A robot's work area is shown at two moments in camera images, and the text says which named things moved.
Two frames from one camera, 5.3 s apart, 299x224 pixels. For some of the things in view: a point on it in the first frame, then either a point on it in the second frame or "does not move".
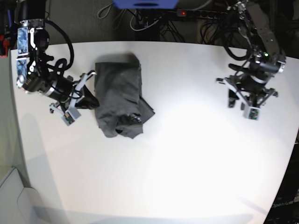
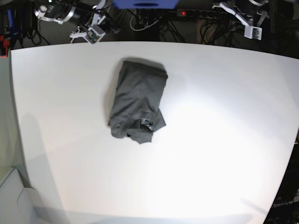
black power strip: x=200 y=14 does not move
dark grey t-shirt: x=120 y=109 to x=136 y=109
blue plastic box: x=146 y=4 does not move
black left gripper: x=67 y=104 to x=95 y=32
